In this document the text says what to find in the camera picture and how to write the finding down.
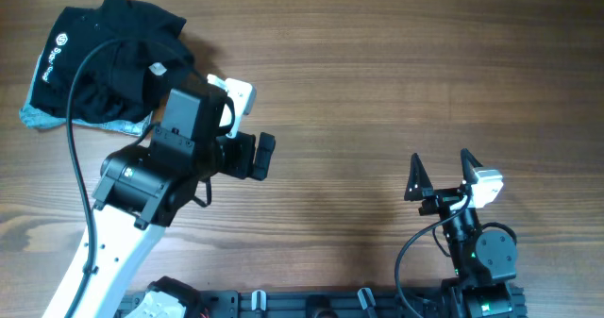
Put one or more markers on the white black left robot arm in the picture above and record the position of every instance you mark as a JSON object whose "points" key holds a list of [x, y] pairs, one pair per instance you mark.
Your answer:
{"points": [[143, 187]]}

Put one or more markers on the black t-shirt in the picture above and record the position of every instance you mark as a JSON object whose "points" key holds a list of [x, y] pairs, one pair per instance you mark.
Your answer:
{"points": [[149, 60]]}

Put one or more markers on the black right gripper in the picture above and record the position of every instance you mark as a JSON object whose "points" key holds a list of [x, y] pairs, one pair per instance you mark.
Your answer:
{"points": [[438, 202]]}

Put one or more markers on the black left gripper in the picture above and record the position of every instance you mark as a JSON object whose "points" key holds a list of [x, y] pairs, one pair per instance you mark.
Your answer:
{"points": [[242, 164]]}

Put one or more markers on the folded light blue jeans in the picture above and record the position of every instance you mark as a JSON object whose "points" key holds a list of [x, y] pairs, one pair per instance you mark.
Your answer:
{"points": [[37, 119]]}

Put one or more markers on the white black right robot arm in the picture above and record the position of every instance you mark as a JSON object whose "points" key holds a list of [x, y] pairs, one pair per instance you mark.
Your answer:
{"points": [[483, 255]]}

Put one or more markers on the folded black polo shirt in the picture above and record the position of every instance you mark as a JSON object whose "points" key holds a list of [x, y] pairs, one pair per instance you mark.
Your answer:
{"points": [[75, 34]]}

